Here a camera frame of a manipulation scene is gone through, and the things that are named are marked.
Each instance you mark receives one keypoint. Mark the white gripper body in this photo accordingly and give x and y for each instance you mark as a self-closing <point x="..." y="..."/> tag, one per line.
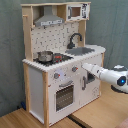
<point x="93" y="69"/>

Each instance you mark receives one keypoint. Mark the white oven door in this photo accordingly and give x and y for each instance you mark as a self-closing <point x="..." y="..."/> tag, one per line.
<point x="63" y="99"/>

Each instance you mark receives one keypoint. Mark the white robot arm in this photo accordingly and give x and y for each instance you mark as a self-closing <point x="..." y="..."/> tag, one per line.
<point x="117" y="76"/>

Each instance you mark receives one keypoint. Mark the wooden toy kitchen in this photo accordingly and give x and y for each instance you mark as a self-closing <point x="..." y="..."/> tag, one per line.
<point x="55" y="38"/>

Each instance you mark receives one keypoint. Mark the white cupboard door with dispenser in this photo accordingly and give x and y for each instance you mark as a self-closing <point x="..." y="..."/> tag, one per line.
<point x="89" y="90"/>

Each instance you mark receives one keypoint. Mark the right red stove knob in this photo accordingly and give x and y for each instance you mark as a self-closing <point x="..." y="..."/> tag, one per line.
<point x="74" y="69"/>

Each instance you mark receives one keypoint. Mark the grey toy sink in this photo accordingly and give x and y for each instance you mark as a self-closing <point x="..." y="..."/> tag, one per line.
<point x="79" y="51"/>

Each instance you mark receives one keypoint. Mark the black toy faucet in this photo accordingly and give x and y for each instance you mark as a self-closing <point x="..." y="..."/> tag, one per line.
<point x="71" y="44"/>

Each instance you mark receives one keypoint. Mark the black toy stovetop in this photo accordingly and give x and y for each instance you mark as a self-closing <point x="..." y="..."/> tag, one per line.
<point x="57" y="58"/>

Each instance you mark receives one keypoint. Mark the small metal pot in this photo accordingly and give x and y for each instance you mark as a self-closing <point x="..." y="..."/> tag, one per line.
<point x="45" y="56"/>

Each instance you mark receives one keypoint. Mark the white toy microwave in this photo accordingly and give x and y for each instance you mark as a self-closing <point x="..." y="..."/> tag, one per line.
<point x="77" y="11"/>

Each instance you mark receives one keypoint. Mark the grey range hood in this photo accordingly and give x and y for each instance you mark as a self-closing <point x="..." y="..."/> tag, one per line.
<point x="48" y="18"/>

